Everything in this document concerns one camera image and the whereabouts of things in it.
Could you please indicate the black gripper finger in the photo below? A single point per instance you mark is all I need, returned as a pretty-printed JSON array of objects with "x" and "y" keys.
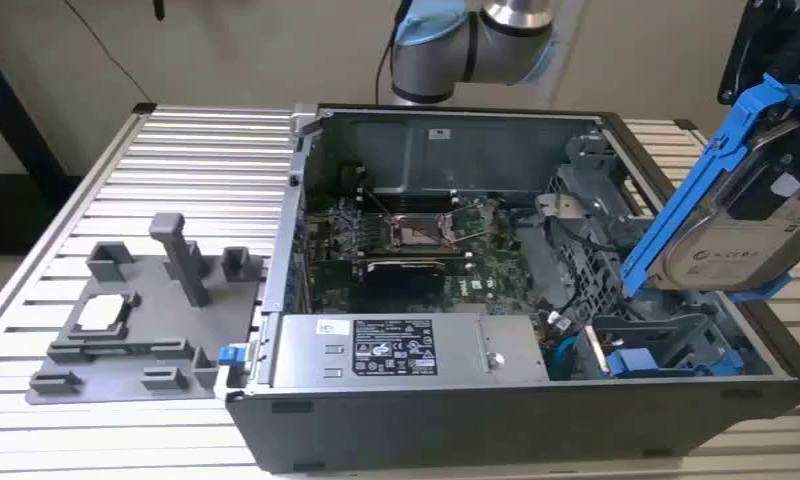
[{"x": 763, "y": 202}]

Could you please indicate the hard disk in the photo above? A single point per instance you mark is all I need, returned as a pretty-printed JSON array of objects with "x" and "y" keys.
[{"x": 720, "y": 245}]

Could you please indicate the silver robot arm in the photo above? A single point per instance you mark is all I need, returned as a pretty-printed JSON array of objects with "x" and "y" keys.
[{"x": 440, "y": 60}]

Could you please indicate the grey metal disk bay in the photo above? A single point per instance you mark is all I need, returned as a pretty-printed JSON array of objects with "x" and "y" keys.
[{"x": 594, "y": 280}]

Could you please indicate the empty blue disk carrier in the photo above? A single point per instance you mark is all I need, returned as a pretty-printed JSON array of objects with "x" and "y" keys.
[{"x": 634, "y": 362}]

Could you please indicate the green motherboard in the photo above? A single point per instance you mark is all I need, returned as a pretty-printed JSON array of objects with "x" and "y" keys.
[{"x": 500, "y": 280}]

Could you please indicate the CPU socket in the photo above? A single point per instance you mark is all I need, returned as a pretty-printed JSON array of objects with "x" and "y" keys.
[{"x": 413, "y": 232}]

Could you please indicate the black PC case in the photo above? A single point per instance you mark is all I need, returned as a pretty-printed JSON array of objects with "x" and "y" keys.
[{"x": 440, "y": 425}]

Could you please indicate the grey power supply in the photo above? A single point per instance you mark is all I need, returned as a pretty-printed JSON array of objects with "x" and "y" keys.
[{"x": 307, "y": 350}]

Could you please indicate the blue case latch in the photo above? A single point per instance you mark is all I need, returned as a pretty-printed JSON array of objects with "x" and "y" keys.
[{"x": 229, "y": 357}]

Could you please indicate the grey parts rack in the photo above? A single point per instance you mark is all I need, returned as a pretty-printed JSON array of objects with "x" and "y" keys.
[{"x": 147, "y": 310}]

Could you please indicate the silver CPU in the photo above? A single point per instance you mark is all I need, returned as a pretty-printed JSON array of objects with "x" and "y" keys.
[{"x": 102, "y": 312}]

